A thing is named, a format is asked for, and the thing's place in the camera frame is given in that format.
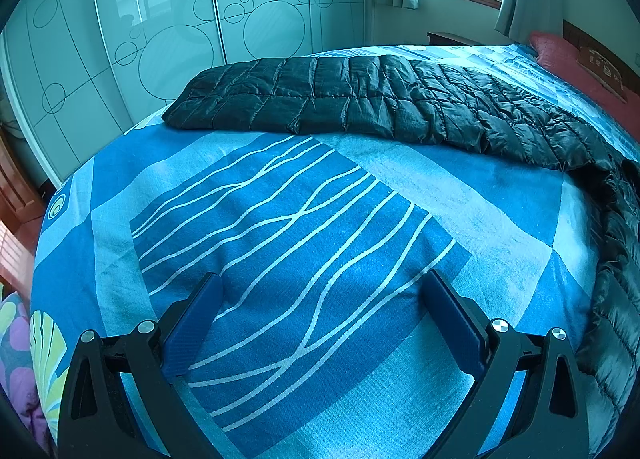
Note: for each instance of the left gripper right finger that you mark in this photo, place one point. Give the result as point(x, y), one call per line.
point(525, 400)

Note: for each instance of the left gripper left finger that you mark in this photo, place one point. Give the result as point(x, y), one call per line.
point(118, 401)

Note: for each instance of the black quilted down jacket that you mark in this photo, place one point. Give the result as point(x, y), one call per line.
point(427, 103)

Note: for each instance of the purple floral fabric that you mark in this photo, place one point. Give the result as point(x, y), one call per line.
point(17, 370)

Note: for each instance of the blue patterned bed sheet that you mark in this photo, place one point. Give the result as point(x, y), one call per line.
point(322, 347)

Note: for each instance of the small brown embroidered cushion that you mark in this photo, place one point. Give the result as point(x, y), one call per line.
point(603, 70)

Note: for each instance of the red pillow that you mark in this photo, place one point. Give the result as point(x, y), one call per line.
point(560, 57)

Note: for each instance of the dark wooden headboard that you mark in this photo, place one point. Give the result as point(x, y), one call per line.
point(580, 39)

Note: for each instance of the white sliding wardrobe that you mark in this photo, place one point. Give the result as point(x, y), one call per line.
point(79, 73)

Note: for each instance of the wooden nightstand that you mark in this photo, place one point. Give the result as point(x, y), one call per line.
point(445, 38)

